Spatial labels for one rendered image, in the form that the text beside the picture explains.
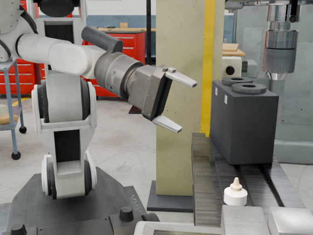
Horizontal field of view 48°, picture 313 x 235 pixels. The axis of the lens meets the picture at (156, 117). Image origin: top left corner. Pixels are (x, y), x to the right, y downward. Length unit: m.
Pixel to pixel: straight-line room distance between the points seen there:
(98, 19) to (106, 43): 9.03
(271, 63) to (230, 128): 0.40
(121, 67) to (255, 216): 0.40
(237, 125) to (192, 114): 1.45
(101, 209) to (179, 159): 1.16
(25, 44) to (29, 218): 0.72
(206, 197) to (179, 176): 1.74
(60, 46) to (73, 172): 0.60
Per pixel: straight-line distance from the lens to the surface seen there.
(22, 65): 5.72
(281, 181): 0.92
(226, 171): 0.93
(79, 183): 1.35
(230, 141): 0.95
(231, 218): 0.53
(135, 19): 9.64
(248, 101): 0.92
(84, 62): 0.78
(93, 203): 1.47
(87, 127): 1.20
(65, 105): 1.14
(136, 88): 0.74
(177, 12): 2.28
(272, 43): 0.56
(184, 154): 2.47
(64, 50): 0.81
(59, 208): 1.46
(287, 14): 0.56
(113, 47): 0.78
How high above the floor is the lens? 1.30
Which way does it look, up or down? 17 degrees down
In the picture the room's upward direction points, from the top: straight up
